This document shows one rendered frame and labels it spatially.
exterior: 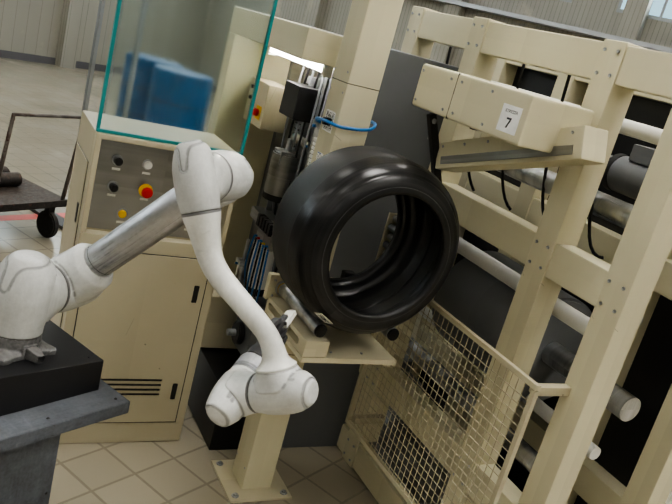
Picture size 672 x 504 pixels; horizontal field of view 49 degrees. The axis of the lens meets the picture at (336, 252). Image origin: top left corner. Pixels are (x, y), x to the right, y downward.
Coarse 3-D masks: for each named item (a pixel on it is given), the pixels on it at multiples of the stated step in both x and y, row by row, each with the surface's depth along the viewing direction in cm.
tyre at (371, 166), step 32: (320, 160) 236; (352, 160) 229; (384, 160) 227; (288, 192) 236; (320, 192) 222; (352, 192) 220; (384, 192) 223; (416, 192) 228; (448, 192) 239; (288, 224) 230; (320, 224) 220; (416, 224) 266; (448, 224) 238; (288, 256) 229; (320, 256) 222; (384, 256) 269; (416, 256) 267; (448, 256) 243; (320, 288) 227; (352, 288) 267; (384, 288) 268; (416, 288) 259; (320, 320) 239; (352, 320) 236; (384, 320) 242
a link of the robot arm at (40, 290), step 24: (0, 264) 198; (24, 264) 196; (48, 264) 201; (0, 288) 195; (24, 288) 195; (48, 288) 200; (0, 312) 196; (24, 312) 197; (48, 312) 204; (0, 336) 197; (24, 336) 200
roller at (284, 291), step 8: (280, 288) 263; (288, 288) 261; (288, 296) 257; (296, 304) 251; (296, 312) 250; (304, 312) 246; (304, 320) 244; (312, 320) 241; (312, 328) 239; (320, 328) 237; (320, 336) 238
